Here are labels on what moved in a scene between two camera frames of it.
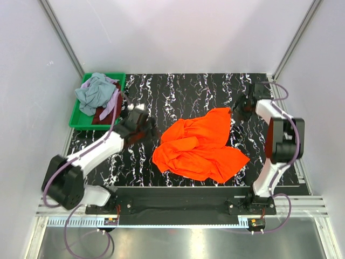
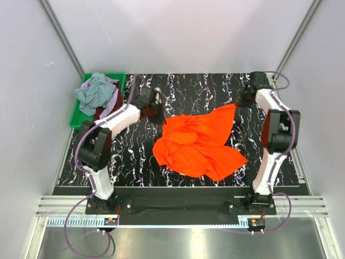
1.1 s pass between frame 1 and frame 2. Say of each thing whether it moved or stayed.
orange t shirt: stayed
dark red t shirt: stayed
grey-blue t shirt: stayed
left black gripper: moved
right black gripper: moved
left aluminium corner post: stayed
